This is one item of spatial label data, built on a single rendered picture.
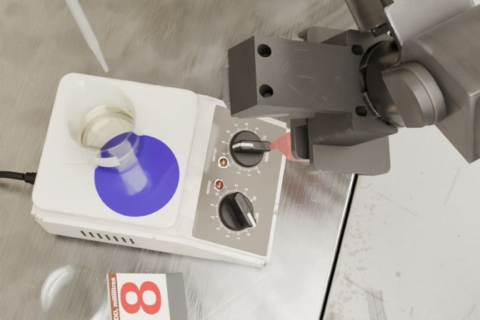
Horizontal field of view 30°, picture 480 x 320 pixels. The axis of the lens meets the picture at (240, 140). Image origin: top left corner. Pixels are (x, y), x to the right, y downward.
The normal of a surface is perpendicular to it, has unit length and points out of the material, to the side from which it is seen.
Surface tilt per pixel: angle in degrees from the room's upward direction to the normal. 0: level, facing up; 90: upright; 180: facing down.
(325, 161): 30
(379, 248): 0
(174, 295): 0
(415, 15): 21
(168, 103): 0
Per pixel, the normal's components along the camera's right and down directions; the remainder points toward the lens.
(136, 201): -0.01, -0.31
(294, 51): 0.48, -0.17
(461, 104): -0.88, 0.45
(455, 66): -0.19, -0.61
